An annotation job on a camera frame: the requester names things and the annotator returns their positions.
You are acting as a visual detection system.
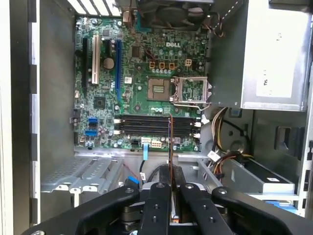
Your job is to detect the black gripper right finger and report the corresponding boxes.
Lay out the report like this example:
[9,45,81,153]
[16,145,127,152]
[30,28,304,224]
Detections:
[173,166,313,235]

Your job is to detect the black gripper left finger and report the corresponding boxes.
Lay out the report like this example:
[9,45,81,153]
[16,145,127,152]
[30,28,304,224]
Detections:
[21,164,172,235]

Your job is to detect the RAM memory stick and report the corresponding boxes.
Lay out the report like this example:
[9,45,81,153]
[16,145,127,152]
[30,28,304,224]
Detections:
[168,114,183,225]

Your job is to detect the RAM slot with white clips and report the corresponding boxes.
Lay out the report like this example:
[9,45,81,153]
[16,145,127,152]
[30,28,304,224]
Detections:
[113,119,202,126]
[113,130,202,137]

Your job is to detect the RAM slot with black clips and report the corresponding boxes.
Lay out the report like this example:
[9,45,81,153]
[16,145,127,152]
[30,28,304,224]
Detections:
[113,115,202,120]
[113,125,202,131]

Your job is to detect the grey metal drive cage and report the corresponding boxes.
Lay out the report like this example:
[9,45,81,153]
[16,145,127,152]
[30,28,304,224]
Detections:
[199,156,300,216]

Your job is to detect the blue plastic drive latch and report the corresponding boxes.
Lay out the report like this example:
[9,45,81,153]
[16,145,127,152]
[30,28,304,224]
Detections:
[265,200,298,209]

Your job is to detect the silver disk bay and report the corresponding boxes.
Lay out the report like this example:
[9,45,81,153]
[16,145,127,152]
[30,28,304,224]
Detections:
[40,155,124,208]

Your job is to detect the black chipset chip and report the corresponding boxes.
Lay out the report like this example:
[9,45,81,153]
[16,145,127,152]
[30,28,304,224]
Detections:
[93,96,106,109]

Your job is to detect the CPU socket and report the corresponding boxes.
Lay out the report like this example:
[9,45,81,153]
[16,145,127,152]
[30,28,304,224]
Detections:
[146,76,172,102]

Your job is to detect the metal socket cover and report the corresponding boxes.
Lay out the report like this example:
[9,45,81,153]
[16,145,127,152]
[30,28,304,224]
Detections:
[172,76,212,105]

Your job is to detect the green motherboard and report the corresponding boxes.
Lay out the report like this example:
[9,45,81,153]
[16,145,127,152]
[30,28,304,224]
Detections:
[73,16,211,154]

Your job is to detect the long blue expansion slot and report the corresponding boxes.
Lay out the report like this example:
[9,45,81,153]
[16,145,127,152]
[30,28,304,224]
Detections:
[115,40,122,105]

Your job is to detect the black PC case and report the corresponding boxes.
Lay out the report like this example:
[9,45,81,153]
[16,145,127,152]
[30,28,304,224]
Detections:
[0,0,313,235]

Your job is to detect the silver coin battery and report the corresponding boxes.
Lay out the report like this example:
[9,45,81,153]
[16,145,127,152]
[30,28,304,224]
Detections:
[102,57,115,70]

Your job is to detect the long black expansion slot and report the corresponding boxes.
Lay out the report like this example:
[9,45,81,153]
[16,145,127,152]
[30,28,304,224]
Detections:
[82,37,89,91]

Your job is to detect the white expansion slot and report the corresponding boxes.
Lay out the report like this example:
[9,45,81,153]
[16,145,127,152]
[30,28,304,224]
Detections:
[92,34,100,85]

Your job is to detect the grey power supply unit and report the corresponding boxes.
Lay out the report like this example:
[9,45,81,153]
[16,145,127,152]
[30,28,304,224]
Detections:
[209,0,312,112]

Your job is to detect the black case fan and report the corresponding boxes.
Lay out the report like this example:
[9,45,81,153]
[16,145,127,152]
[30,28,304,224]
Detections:
[136,0,214,32]

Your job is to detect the blue cable connector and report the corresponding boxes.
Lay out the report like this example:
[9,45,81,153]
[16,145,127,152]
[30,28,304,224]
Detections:
[124,175,139,190]

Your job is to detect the coloured power wire bundle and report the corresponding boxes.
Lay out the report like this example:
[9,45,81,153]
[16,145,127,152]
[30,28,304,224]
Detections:
[210,107,255,181]

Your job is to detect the locking lever wire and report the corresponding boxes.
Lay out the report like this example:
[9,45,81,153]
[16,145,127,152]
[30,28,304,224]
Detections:
[172,96,212,110]

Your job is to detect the thin fan wires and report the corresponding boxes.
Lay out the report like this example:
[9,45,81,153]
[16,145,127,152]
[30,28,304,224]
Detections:
[207,11,226,38]

